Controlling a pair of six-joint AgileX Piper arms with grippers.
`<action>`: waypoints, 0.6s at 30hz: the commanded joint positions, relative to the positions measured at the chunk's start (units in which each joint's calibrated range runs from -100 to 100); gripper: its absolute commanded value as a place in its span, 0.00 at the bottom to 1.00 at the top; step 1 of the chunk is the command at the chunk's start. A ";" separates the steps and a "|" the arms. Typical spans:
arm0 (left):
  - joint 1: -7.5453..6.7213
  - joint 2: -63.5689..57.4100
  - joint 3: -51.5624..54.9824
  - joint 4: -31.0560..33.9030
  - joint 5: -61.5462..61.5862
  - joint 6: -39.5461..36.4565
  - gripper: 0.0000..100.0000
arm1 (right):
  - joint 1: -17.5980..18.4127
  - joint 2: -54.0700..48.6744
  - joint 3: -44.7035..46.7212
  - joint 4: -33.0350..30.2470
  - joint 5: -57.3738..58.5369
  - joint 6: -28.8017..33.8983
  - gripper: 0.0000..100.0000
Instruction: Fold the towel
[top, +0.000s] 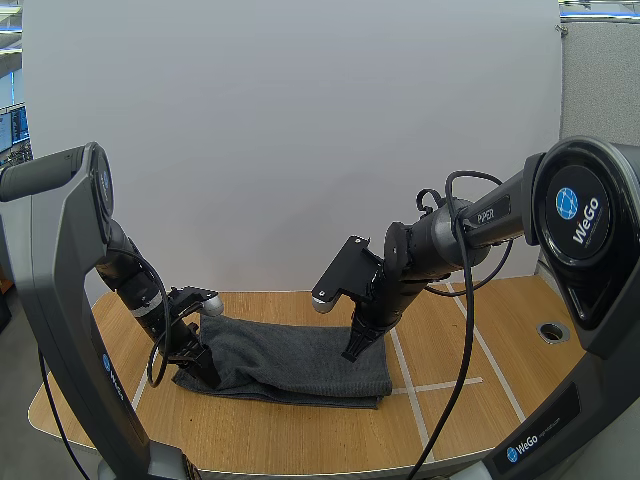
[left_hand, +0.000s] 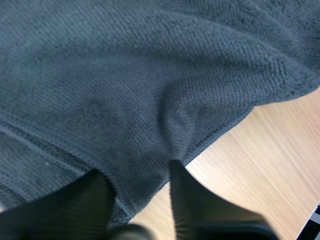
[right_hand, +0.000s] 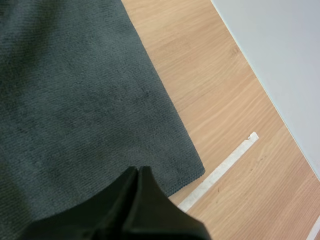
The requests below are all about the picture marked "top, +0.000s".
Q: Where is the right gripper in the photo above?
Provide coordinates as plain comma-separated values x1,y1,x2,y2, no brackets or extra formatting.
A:
341,277,427,362

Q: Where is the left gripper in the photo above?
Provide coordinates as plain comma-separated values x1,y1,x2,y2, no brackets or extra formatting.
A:
149,298,222,389

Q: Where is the dark grey towel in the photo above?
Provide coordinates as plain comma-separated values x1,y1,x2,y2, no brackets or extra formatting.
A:
172,313,394,411

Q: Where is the white backdrop board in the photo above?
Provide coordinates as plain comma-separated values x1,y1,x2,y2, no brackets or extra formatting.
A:
21,0,565,311

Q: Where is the computer screen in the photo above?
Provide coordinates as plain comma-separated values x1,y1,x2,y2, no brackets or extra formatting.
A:
0,102,29,153

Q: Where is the grey partition panel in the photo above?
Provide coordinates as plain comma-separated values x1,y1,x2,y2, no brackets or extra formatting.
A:
558,17,640,147

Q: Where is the black cable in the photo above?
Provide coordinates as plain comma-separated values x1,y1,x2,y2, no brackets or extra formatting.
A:
37,347,82,480
408,170,517,480
146,249,202,390
414,187,445,214

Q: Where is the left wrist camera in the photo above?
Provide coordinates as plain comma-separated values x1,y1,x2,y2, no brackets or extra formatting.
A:
167,285,224,318

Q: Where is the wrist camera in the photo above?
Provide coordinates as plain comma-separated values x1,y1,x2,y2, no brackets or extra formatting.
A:
167,285,224,318
311,235,385,315

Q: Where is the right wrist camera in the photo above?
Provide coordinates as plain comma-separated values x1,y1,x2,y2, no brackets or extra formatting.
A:
311,235,385,315

